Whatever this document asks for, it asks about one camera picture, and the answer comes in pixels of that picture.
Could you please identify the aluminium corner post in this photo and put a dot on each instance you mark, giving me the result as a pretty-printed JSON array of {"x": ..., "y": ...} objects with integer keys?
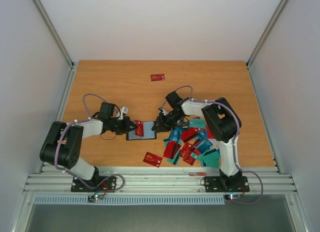
[
  {"x": 49, "y": 24},
  {"x": 267, "y": 31}
]

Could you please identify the white patterned card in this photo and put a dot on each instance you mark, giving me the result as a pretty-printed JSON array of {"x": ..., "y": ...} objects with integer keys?
[{"x": 214, "y": 144}]

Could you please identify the left aluminium corner post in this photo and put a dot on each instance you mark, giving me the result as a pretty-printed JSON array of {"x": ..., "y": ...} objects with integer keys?
[{"x": 49, "y": 24}]

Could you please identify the controller board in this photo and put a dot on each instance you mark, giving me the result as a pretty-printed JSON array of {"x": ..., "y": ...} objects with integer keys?
[
  {"x": 95, "y": 197},
  {"x": 232, "y": 197}
]

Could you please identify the teal VIP chip card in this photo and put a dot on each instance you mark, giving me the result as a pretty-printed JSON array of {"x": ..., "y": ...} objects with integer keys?
[{"x": 197, "y": 123}]

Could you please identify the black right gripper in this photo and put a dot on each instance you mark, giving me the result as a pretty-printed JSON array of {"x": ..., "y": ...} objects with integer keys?
[{"x": 163, "y": 120}]

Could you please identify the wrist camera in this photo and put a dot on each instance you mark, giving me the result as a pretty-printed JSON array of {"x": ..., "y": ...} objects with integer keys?
[
  {"x": 162, "y": 111},
  {"x": 122, "y": 112}
]

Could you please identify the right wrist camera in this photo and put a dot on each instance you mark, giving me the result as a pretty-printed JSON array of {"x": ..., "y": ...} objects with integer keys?
[{"x": 162, "y": 111}]

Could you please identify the teal card stripe bottom centre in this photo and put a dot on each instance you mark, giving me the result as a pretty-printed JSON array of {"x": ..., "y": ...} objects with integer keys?
[{"x": 175, "y": 160}]

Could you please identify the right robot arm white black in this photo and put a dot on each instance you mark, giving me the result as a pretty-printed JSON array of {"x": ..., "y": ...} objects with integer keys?
[{"x": 223, "y": 123}]

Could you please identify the blue card centre right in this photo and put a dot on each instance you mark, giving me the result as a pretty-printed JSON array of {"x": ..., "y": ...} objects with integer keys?
[{"x": 202, "y": 134}]

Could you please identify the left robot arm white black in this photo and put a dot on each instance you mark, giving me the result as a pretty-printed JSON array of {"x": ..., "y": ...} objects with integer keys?
[{"x": 62, "y": 145}]

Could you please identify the red card stripe centre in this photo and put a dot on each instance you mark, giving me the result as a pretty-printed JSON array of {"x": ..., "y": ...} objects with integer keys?
[{"x": 189, "y": 134}]

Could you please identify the red chip card bottom centre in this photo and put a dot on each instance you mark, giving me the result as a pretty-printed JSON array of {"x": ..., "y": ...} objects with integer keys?
[{"x": 185, "y": 150}]

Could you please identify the black leather card holder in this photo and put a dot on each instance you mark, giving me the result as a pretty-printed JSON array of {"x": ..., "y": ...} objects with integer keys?
[{"x": 148, "y": 132}]

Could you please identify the blue card under red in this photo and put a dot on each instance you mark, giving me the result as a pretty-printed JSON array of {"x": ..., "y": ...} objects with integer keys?
[{"x": 175, "y": 134}]

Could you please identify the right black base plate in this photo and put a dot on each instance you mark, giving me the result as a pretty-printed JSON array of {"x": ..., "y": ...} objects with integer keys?
[{"x": 214, "y": 184}]

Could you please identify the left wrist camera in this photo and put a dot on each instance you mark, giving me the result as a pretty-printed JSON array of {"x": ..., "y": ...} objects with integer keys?
[{"x": 122, "y": 112}]

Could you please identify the grey slotted cable duct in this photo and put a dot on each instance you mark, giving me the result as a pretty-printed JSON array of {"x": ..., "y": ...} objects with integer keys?
[{"x": 128, "y": 200}]

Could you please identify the red card black stripe upright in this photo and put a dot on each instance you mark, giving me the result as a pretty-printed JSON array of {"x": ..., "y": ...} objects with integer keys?
[{"x": 171, "y": 149}]

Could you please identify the right controller board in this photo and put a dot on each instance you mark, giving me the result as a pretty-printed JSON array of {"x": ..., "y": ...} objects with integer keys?
[{"x": 232, "y": 197}]

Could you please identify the lone red card far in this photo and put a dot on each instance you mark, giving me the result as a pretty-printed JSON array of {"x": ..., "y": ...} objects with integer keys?
[{"x": 157, "y": 77}]

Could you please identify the teal card stripe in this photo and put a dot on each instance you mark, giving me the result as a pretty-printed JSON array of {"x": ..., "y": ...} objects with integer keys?
[
  {"x": 211, "y": 158},
  {"x": 175, "y": 160}
]

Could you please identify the teal card stripe bottom right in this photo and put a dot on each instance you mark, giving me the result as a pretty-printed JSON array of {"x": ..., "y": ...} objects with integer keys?
[{"x": 211, "y": 158}]

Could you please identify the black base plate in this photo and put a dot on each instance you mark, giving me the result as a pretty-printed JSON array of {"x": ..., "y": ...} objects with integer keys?
[
  {"x": 96, "y": 184},
  {"x": 214, "y": 184}
]

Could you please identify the aluminium rail frame front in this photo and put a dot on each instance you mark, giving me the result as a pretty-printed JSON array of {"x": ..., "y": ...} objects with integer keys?
[{"x": 161, "y": 181}]

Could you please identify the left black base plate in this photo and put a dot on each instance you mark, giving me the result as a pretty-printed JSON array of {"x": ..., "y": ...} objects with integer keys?
[{"x": 96, "y": 184}]

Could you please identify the red VIP card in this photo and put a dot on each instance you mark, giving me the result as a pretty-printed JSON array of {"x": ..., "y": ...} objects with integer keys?
[
  {"x": 139, "y": 131},
  {"x": 152, "y": 159}
]

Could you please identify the right aluminium corner post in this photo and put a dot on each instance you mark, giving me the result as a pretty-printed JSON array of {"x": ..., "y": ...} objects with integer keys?
[{"x": 267, "y": 31}]

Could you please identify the left controller board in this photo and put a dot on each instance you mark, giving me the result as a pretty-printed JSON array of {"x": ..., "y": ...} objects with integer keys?
[{"x": 95, "y": 197}]

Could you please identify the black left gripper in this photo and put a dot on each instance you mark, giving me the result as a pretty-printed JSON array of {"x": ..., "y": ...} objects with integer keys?
[{"x": 126, "y": 127}]

